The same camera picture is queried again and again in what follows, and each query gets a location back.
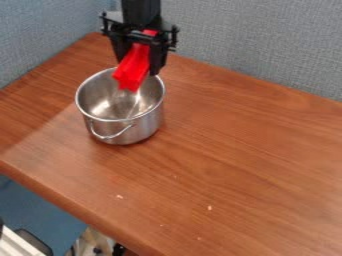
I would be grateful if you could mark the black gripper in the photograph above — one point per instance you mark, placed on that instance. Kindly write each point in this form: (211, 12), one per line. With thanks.
(140, 24)

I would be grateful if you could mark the red plastic block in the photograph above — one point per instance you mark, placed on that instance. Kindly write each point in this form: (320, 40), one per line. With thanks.
(133, 67)

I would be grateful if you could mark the metal pot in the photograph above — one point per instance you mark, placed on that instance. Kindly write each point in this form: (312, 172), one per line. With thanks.
(120, 117)

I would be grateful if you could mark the black chair frame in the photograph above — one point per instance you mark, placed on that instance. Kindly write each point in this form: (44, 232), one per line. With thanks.
(21, 243)

